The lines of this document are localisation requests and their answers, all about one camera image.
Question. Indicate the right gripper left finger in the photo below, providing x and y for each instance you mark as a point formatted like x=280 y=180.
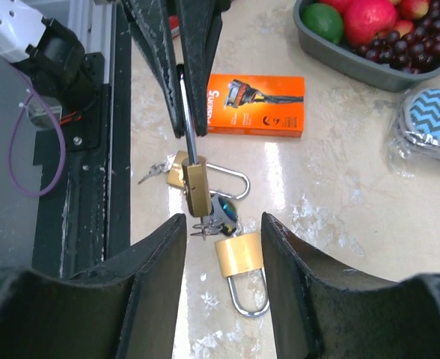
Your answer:
x=125 y=307

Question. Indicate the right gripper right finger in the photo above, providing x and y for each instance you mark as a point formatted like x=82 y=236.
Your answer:
x=323 y=308

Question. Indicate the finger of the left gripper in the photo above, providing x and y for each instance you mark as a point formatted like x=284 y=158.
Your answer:
x=200 y=28
x=149 y=27

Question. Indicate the long shackle brass padlock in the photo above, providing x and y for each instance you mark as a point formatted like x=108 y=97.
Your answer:
x=229 y=183

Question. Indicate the small brass padlock with keys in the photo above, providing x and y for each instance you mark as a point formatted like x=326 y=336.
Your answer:
x=216 y=213

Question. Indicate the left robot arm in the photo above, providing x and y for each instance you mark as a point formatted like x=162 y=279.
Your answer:
x=178 y=40

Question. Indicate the red small box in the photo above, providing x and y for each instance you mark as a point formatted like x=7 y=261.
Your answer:
x=174 y=26

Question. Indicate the short shackle brass padlock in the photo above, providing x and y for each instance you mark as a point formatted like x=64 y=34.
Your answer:
x=239 y=255

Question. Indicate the orange razor box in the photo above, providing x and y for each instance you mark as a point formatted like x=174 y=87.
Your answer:
x=256 y=105

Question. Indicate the green lime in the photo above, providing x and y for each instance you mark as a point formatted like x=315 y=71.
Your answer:
x=325 y=21

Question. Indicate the keys of long padlock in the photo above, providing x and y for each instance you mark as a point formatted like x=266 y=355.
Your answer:
x=155 y=170

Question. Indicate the red apple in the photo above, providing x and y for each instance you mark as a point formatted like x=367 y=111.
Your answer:
x=363 y=20

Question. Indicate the grey fruit tray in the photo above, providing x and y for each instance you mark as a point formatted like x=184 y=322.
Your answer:
x=340 y=58

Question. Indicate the blue zigzag sponge pack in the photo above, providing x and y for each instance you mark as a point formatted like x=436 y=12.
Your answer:
x=416 y=124

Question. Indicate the small red apples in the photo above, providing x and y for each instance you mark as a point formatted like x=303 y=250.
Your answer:
x=409 y=10

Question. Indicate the dark grape bunch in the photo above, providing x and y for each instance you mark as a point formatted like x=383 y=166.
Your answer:
x=410 y=46

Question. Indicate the aluminium frame rail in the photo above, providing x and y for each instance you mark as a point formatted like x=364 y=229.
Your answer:
x=93 y=23

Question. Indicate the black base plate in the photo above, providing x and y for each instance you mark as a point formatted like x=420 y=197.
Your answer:
x=85 y=219

